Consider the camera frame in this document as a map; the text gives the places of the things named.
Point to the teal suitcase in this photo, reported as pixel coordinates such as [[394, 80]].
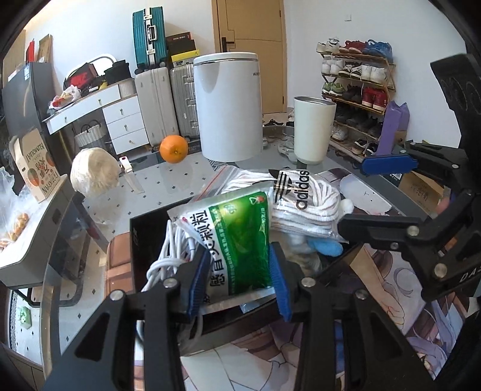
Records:
[[149, 39]]

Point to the grey white side table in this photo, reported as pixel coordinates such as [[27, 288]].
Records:
[[24, 262]]

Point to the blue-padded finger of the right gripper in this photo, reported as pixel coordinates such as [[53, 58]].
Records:
[[390, 164], [398, 232]]

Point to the white desk with drawers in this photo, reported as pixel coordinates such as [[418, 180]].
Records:
[[118, 106]]

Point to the anime print desk mat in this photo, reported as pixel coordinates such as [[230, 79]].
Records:
[[267, 358]]

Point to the large white cylindrical appliance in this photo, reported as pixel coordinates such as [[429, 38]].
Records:
[[229, 105]]

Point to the shoe rack with shoes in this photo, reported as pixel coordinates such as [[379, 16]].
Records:
[[359, 77]]

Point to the white handled knife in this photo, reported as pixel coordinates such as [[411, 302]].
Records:
[[129, 175]]

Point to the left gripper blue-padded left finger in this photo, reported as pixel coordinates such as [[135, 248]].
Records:
[[101, 356]]

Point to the fruit carton box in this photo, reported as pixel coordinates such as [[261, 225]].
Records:
[[35, 164]]

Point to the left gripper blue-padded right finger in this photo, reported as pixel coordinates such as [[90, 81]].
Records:
[[376, 354]]

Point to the green medicine granule packet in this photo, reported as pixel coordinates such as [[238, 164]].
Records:
[[234, 227]]

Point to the cream tumbler cup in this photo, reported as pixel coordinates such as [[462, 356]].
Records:
[[313, 120]]

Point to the silver suitcase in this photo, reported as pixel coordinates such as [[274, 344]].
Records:
[[183, 90]]

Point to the dark grey refrigerator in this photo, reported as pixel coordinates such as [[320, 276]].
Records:
[[26, 98]]

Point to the white suitcase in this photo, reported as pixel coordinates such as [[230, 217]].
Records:
[[156, 104]]

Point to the wrapped white cabbage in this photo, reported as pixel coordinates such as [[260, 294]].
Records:
[[94, 171]]

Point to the black yellow boxes stack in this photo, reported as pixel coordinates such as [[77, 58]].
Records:
[[181, 47]]

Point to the bagged white adidas socks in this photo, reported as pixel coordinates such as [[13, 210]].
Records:
[[280, 184]]

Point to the purple yoga mat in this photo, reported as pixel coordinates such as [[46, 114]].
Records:
[[394, 128]]

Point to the white blue plush toy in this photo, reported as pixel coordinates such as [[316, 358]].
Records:
[[327, 240]]

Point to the wooden door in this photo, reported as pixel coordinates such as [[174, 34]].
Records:
[[256, 26]]

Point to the woven laundry basket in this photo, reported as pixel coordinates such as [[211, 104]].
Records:
[[91, 135]]

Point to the black storage box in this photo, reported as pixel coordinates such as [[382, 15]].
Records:
[[158, 249]]

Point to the orange fruit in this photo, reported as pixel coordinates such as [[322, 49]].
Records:
[[173, 149]]

